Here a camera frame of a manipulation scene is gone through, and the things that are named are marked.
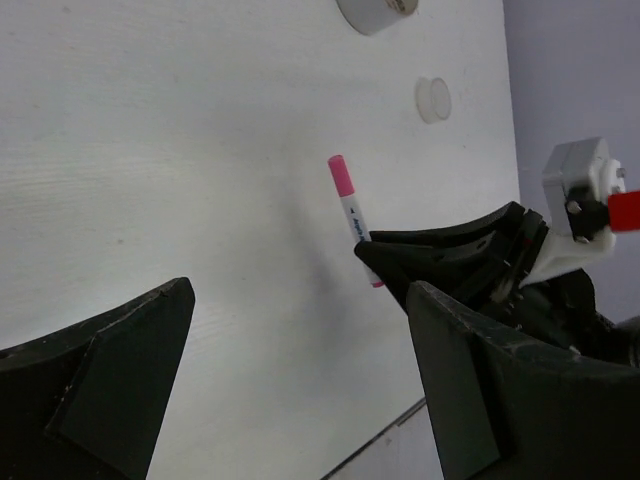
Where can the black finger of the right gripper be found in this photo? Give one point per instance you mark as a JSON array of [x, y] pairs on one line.
[[480, 264]]

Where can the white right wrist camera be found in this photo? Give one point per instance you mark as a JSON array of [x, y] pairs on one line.
[[589, 206]]

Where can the pink capped white marker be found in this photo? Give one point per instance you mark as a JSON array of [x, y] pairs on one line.
[[346, 193]]

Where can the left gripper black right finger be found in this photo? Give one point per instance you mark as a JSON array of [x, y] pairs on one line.
[[504, 405]]

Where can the large white tape roll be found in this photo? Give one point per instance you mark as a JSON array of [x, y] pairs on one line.
[[369, 17]]

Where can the small clear tape roll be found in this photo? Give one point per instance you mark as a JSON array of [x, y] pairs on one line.
[[433, 100]]

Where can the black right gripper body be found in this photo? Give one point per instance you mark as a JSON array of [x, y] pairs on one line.
[[562, 312]]

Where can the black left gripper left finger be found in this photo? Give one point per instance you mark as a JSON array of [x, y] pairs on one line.
[[88, 401]]

